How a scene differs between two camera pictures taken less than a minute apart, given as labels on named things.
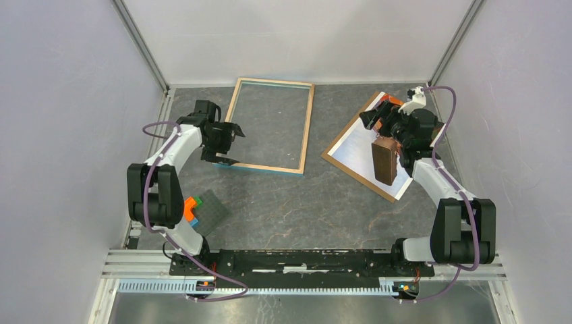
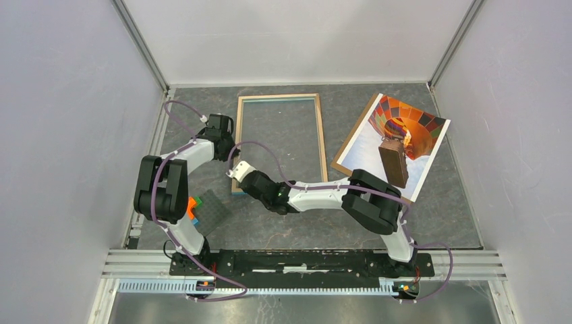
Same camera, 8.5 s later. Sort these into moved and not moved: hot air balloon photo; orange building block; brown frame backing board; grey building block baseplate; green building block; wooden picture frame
Moved: wooden picture frame; hot air balloon photo; brown frame backing board
Not moved: orange building block; grey building block baseplate; green building block
